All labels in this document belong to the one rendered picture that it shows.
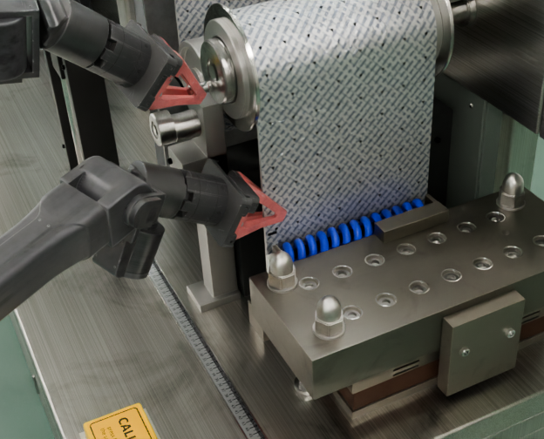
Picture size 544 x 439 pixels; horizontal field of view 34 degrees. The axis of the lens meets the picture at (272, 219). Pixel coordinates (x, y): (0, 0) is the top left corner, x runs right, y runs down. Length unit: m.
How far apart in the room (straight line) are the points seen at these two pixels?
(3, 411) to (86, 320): 1.22
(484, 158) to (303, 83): 0.34
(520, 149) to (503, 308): 0.48
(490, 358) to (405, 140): 0.28
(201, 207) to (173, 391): 0.25
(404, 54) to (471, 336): 0.33
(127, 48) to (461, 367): 0.52
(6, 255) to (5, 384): 1.67
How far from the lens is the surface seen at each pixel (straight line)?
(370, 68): 1.04
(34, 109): 1.77
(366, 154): 1.09
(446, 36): 1.08
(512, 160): 1.46
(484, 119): 1.21
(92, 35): 0.92
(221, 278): 1.20
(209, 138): 1.07
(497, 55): 1.14
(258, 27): 0.99
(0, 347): 2.62
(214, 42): 1.00
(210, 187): 0.99
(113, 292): 1.27
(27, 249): 0.85
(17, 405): 2.44
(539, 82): 1.09
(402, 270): 1.06
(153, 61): 0.95
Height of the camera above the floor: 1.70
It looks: 36 degrees down
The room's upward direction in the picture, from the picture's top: 4 degrees counter-clockwise
